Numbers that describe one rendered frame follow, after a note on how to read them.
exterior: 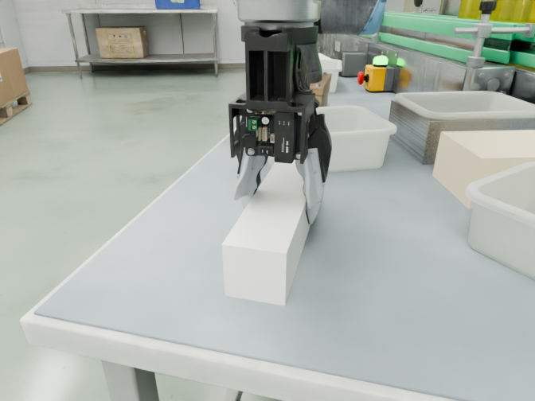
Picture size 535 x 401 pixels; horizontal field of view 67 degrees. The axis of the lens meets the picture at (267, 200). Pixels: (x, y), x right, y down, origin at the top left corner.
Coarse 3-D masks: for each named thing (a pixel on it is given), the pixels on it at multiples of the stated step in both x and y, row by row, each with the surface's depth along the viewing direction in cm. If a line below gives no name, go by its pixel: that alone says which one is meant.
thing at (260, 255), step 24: (288, 168) 54; (264, 192) 48; (288, 192) 48; (240, 216) 42; (264, 216) 42; (288, 216) 42; (240, 240) 38; (264, 240) 38; (288, 240) 38; (240, 264) 38; (264, 264) 37; (288, 264) 38; (240, 288) 39; (264, 288) 38; (288, 288) 40
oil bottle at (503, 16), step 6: (504, 0) 93; (510, 0) 91; (516, 0) 89; (504, 6) 93; (510, 6) 91; (498, 12) 95; (504, 12) 93; (510, 12) 91; (498, 18) 95; (504, 18) 93; (510, 18) 91
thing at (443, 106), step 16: (400, 96) 79; (416, 96) 82; (432, 96) 83; (448, 96) 83; (464, 96) 83; (480, 96) 84; (496, 96) 82; (416, 112) 74; (432, 112) 68; (448, 112) 84; (464, 112) 68; (480, 112) 68; (496, 112) 68; (512, 112) 69; (528, 112) 69
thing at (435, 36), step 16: (384, 16) 133; (400, 16) 122; (384, 32) 135; (400, 32) 122; (416, 32) 112; (432, 32) 103; (448, 32) 96; (416, 48) 112; (432, 48) 104; (448, 48) 97; (464, 48) 91
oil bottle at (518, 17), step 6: (522, 0) 87; (528, 0) 85; (534, 0) 84; (516, 6) 89; (522, 6) 87; (528, 6) 86; (534, 6) 85; (516, 12) 89; (522, 12) 87; (528, 12) 86; (534, 12) 85; (516, 18) 89; (522, 18) 87; (528, 18) 86; (534, 18) 86
